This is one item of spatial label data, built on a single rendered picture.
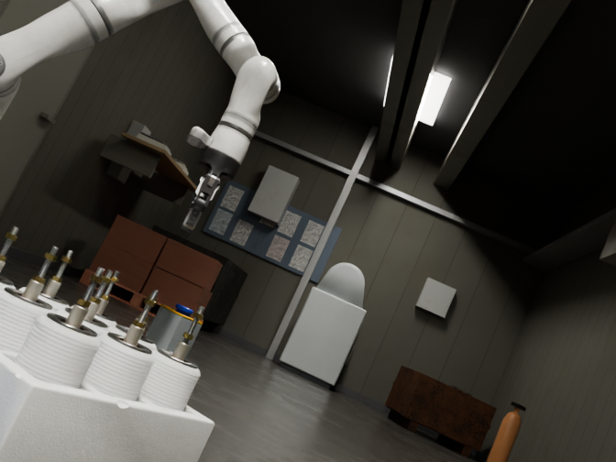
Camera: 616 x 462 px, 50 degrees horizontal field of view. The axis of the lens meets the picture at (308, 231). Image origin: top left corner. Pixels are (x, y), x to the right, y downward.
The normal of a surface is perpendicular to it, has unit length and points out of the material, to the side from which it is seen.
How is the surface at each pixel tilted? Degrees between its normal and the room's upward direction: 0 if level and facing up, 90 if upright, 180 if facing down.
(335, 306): 90
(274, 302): 90
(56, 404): 90
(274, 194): 90
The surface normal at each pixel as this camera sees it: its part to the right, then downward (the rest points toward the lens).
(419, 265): -0.05, -0.19
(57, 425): 0.77, 0.26
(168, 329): -0.47, -0.36
